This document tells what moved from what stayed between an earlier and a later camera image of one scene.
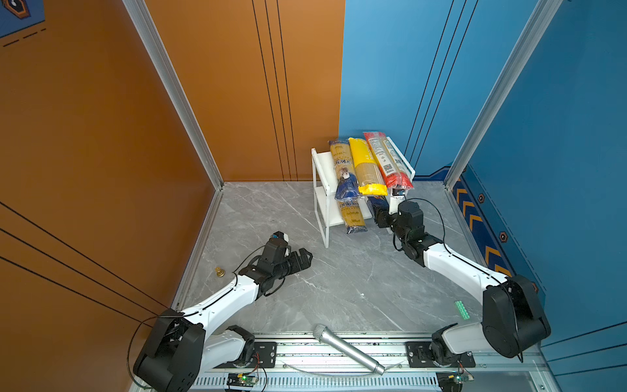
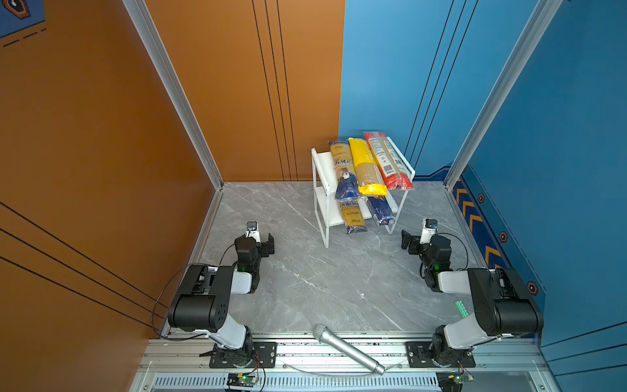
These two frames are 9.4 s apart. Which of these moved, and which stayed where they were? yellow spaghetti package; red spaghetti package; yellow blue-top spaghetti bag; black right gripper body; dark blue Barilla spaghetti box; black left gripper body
Moved: black left gripper body; black right gripper body
Stayed: yellow spaghetti package; dark blue Barilla spaghetti box; red spaghetti package; yellow blue-top spaghetti bag
